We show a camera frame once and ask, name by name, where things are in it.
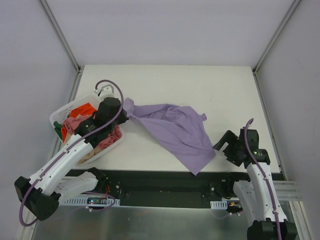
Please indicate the lavender purple t-shirt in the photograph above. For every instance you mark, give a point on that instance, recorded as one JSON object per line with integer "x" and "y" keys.
{"x": 178, "y": 129}

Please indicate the white plastic laundry basket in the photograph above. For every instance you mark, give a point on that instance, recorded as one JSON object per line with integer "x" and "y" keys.
{"x": 62, "y": 114}

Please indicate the left aluminium frame post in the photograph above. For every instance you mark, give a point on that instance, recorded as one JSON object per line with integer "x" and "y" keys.
{"x": 59, "y": 34}

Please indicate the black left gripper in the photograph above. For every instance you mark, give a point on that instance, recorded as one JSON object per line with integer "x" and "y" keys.
{"x": 122, "y": 118}

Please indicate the orange t-shirt in basket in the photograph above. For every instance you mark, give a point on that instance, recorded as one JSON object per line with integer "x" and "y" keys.
{"x": 84, "y": 110}

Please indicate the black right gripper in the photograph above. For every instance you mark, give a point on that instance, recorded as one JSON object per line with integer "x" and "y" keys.
{"x": 230, "y": 149}

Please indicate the left white slotted cable duct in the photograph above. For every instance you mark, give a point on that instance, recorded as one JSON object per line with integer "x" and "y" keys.
{"x": 93, "y": 201}

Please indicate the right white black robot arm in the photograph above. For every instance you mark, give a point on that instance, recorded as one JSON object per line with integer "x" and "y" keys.
{"x": 257, "y": 196}

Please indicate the right aluminium frame post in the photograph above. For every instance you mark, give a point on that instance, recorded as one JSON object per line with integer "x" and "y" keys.
{"x": 276, "y": 35}

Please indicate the right white slotted cable duct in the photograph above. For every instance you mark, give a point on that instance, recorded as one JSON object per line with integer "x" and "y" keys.
{"x": 219, "y": 205}

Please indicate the aluminium frame post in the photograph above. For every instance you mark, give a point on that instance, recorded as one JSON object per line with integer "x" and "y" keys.
{"x": 59, "y": 34}
{"x": 276, "y": 35}

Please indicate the pink t-shirt in basket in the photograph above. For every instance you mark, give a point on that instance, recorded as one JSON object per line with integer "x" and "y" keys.
{"x": 70, "y": 124}

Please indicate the green garment in basket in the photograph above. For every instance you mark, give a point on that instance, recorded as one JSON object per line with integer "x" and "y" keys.
{"x": 57, "y": 127}

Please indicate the white slotted cable duct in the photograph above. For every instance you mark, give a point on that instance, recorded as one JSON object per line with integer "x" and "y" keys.
{"x": 219, "y": 205}
{"x": 93, "y": 201}

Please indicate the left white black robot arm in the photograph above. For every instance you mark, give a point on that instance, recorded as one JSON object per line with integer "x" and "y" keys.
{"x": 44, "y": 191}

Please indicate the aluminium extrusion rail right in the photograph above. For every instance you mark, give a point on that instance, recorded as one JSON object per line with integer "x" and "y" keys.
{"x": 287, "y": 191}

